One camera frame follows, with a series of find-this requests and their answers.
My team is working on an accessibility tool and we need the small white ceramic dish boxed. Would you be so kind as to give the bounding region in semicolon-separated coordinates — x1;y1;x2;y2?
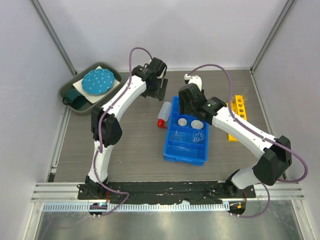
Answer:
190;120;204;130

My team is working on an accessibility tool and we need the small translucent plastic cup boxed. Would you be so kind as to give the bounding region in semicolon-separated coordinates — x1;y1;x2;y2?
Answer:
177;118;187;127

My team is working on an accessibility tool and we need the white squeeze bottle red cap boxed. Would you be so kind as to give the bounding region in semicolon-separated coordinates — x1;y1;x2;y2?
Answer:
157;101;172;129

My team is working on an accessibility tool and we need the clear glass beaker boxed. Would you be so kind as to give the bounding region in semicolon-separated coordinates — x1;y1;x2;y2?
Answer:
192;129;206;144

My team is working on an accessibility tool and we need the blue divided plastic bin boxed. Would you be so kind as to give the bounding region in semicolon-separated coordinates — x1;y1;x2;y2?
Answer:
163;96;210;166

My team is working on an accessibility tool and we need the yellow test tube rack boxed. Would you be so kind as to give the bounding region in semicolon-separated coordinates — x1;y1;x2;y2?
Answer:
227;94;251;142

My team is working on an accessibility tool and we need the thin clear test tube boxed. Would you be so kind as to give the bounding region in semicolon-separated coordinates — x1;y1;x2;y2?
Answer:
242;87;249;103

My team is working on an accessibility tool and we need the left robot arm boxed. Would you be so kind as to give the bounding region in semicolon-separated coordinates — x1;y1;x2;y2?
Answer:
79;57;168;200

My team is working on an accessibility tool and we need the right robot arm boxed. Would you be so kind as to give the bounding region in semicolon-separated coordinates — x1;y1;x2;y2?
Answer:
178;83;292;198

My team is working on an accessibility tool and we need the blue dotted plate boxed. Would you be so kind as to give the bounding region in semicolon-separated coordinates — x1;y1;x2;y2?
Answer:
81;68;115;96

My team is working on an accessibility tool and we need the white square board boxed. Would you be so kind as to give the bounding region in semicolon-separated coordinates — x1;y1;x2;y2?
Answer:
72;66;121;104

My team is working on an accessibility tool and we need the grey-green plastic tray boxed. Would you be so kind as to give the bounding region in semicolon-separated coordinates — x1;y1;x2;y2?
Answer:
59;62;124;115

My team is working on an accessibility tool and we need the dark green mug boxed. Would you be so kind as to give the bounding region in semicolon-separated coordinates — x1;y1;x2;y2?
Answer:
62;88;87;110

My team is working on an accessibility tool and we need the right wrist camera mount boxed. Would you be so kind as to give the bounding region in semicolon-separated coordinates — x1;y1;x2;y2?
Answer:
184;74;202;91

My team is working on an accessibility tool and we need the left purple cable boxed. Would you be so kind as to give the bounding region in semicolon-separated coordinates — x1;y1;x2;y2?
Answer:
92;47;153;217

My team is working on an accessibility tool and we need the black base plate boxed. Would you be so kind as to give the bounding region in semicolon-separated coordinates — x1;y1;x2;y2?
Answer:
77;181;256;205

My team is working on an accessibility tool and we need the white slotted cable duct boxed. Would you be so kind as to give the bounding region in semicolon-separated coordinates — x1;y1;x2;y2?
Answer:
42;201;230;213

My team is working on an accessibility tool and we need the left aluminium frame post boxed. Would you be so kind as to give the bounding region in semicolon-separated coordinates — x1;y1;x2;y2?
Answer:
30;0;77;76

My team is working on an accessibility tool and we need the aluminium frame post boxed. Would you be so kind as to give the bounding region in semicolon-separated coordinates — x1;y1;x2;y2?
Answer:
250;0;297;74
30;0;77;76

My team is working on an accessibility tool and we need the right aluminium frame post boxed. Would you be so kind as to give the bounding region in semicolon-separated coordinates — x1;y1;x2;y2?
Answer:
250;0;297;74

